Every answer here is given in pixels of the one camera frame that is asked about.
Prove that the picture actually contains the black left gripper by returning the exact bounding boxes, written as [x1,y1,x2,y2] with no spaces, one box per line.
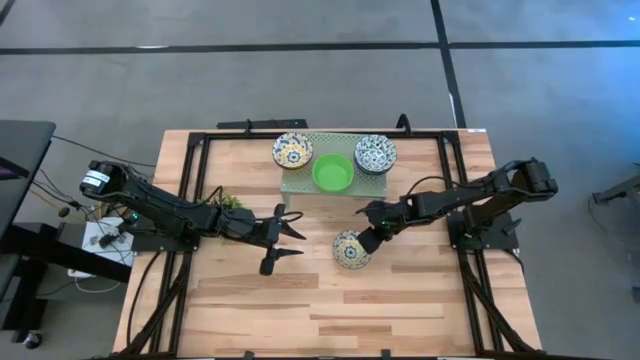
[217,203,307,277]

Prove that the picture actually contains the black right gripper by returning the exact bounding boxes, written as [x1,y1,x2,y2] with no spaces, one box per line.
[355,197,410,255]

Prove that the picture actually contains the green perforated metal rack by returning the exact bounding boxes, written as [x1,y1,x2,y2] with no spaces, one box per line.
[279,132,389,207]

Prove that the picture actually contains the small green artificial plant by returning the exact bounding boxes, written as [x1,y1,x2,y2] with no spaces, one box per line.
[197,193,246,246]

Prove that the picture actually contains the black flat bar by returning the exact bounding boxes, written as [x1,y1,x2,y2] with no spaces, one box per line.
[216,118,309,131]

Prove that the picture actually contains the white power strip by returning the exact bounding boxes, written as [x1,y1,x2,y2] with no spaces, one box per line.
[81,217,135,266]

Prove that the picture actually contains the grey metal stand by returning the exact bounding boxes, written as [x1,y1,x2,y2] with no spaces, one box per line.
[592,162,640,206]

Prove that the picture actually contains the black desk top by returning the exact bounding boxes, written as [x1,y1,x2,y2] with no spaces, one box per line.
[0,119,57,241]

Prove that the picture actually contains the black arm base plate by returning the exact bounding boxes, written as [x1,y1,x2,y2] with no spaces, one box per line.
[130,222,201,253]
[447,209,520,251]

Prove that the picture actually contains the black aluminium table frame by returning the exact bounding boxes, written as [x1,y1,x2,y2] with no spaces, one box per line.
[92,129,596,360]

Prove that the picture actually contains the thick black cable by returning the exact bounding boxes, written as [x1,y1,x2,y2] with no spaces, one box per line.
[126,249,166,347]

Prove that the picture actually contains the thin black floor cable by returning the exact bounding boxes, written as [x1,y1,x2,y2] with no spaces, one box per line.
[51,133,157,169]

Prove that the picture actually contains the white cable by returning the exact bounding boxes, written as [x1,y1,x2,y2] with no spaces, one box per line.
[67,268,124,295]

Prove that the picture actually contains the black desk leg frame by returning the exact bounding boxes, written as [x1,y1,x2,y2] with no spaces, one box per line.
[0,222,132,346]

